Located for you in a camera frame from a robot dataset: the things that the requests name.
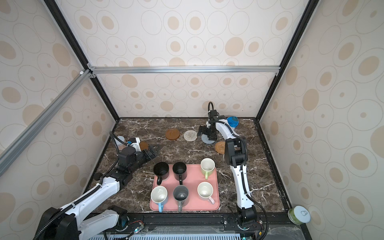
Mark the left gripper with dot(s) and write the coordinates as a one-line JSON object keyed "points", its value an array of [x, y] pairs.
{"points": [[149, 156]]}

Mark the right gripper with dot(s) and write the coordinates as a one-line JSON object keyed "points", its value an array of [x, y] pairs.
{"points": [[213, 137]]}

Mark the blue-grey woven coaster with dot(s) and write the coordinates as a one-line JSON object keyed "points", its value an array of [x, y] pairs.
{"points": [[206, 139]]}

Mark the dark wooden coaster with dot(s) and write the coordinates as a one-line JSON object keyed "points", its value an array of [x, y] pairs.
{"points": [[144, 146]]}

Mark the white woven coaster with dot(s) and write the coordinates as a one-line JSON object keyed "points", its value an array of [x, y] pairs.
{"points": [[190, 135]]}

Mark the rattan coaster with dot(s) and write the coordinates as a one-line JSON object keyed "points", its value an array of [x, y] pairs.
{"points": [[220, 147]]}

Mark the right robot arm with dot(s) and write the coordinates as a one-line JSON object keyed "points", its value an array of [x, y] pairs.
{"points": [[236, 157]]}

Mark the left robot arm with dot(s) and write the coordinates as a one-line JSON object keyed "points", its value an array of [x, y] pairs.
{"points": [[72, 221]]}

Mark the white cup blue lid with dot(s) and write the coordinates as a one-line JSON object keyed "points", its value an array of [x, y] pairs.
{"points": [[233, 122]]}

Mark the black mug left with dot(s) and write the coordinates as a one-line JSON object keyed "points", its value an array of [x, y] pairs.
{"points": [[161, 170]]}

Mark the black mug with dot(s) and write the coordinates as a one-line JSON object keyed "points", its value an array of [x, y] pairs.
{"points": [[180, 172], [161, 170]]}

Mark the black mug middle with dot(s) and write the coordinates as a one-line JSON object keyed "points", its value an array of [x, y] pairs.
{"points": [[180, 172]]}

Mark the green mug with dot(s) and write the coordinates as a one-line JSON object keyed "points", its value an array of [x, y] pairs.
{"points": [[207, 167]]}

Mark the grey mug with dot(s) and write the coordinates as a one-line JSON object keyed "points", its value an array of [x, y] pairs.
{"points": [[181, 195]]}

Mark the horizontal aluminium bar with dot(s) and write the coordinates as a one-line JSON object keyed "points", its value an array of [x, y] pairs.
{"points": [[185, 70]]}

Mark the green can white lid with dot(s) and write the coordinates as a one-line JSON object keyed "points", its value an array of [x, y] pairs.
{"points": [[299, 215]]}

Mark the diagonal aluminium bar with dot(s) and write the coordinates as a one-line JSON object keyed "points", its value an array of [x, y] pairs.
{"points": [[25, 138]]}

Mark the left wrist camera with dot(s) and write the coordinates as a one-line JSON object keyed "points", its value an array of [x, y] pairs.
{"points": [[135, 143]]}

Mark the white mug blue handle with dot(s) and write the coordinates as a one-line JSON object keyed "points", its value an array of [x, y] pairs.
{"points": [[159, 196]]}

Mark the white mug pink handle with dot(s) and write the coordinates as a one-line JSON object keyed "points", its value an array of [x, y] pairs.
{"points": [[205, 191]]}

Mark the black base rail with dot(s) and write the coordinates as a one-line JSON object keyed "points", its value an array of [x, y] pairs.
{"points": [[207, 226]]}

